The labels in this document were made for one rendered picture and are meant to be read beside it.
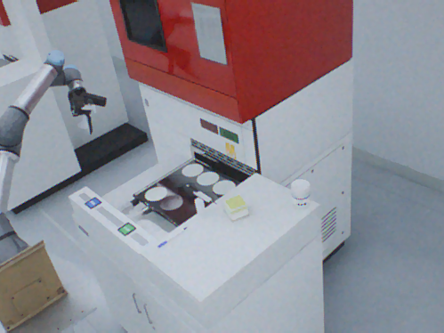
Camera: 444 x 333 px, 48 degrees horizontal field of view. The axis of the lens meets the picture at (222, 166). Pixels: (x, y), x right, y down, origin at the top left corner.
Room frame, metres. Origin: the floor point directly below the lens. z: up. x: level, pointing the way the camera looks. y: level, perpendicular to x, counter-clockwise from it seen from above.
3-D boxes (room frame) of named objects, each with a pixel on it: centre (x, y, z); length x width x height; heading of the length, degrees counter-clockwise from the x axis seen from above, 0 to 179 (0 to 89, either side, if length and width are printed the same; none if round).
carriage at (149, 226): (1.60, 0.36, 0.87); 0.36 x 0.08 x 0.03; 38
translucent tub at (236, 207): (1.48, -0.03, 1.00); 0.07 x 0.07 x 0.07; 18
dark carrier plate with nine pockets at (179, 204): (1.77, 0.16, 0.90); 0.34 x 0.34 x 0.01; 38
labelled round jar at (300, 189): (1.48, -0.28, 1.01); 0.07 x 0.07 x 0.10
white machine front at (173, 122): (2.06, 0.10, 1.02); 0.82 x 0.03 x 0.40; 38
